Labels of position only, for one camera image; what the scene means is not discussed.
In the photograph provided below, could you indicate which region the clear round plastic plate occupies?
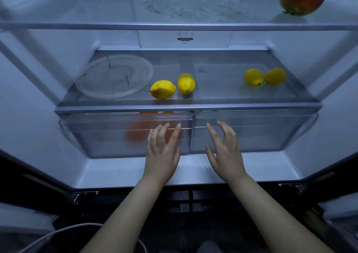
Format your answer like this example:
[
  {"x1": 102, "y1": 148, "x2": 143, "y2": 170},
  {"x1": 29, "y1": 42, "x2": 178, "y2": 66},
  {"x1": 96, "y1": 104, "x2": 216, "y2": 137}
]
[{"x1": 75, "y1": 54, "x2": 154, "y2": 99}]

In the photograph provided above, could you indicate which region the person's right hand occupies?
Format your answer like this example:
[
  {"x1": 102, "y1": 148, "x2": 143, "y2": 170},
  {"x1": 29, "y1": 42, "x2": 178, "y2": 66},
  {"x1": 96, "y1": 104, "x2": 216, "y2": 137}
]
[{"x1": 205, "y1": 120, "x2": 248, "y2": 185}]

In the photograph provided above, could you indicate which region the person's left hand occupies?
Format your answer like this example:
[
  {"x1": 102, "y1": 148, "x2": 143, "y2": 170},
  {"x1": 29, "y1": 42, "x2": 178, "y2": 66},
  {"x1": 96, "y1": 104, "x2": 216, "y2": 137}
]
[{"x1": 142, "y1": 122, "x2": 182, "y2": 189}]

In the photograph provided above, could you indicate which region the black refrigerator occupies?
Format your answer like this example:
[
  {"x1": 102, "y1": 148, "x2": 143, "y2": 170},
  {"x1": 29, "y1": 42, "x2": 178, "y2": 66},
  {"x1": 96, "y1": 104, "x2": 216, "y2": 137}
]
[{"x1": 0, "y1": 0, "x2": 358, "y2": 253}]

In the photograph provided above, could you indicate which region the clear crisper drawer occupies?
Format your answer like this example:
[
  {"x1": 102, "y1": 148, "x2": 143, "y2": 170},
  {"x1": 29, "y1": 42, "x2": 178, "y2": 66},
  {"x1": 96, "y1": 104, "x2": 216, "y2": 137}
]
[
  {"x1": 190, "y1": 110, "x2": 319, "y2": 154},
  {"x1": 59, "y1": 111, "x2": 194, "y2": 160}
]

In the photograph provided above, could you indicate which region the round orange fruit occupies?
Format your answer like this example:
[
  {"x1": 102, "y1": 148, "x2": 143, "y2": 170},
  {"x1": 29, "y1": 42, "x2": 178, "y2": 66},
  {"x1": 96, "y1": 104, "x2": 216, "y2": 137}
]
[
  {"x1": 165, "y1": 120, "x2": 183, "y2": 142},
  {"x1": 126, "y1": 118, "x2": 150, "y2": 143}
]

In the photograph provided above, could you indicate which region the white cable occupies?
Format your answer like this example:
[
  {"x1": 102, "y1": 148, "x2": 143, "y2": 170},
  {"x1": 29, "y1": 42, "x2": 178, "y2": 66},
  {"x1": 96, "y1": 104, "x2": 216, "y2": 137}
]
[{"x1": 18, "y1": 223, "x2": 147, "y2": 253}]

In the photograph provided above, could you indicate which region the person's left forearm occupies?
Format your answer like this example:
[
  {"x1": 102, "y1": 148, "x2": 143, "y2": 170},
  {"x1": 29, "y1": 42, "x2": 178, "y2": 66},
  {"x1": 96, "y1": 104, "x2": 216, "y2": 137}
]
[{"x1": 79, "y1": 177, "x2": 166, "y2": 253}]

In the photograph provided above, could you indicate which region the person's grey trouser leg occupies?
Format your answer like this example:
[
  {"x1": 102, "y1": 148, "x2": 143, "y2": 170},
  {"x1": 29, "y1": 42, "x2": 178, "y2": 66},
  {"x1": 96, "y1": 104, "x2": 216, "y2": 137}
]
[{"x1": 197, "y1": 240, "x2": 222, "y2": 253}]

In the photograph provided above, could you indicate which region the person's right forearm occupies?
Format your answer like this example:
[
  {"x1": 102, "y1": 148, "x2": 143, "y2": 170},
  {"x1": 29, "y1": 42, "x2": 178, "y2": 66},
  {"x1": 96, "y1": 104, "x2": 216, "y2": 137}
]
[{"x1": 229, "y1": 174, "x2": 335, "y2": 253}]

